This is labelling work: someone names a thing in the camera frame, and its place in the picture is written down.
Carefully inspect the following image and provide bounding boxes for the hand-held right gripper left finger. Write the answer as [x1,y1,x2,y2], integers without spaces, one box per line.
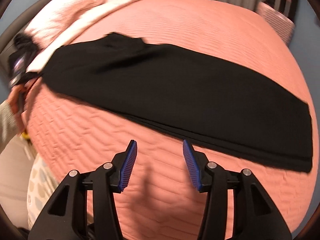
[27,140,138,240]

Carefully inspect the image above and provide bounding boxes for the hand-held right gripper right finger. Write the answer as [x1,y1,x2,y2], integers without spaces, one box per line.
[182,139,293,240]

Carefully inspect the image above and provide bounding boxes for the black pants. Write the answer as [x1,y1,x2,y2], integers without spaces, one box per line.
[41,32,314,173]

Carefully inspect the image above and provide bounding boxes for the person's left hand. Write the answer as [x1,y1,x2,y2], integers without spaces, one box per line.
[7,84,27,117]

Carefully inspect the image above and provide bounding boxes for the fluffy pale pink blanket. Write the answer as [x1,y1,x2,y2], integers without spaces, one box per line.
[24,0,107,49]

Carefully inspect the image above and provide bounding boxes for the cloud printed cloth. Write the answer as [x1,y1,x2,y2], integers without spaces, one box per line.
[26,154,66,232]

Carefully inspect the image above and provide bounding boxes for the salmon pink quilted bedspread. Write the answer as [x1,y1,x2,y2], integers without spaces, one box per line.
[21,0,313,240]

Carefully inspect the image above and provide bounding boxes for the black chair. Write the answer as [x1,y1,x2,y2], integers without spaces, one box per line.
[265,0,300,22]

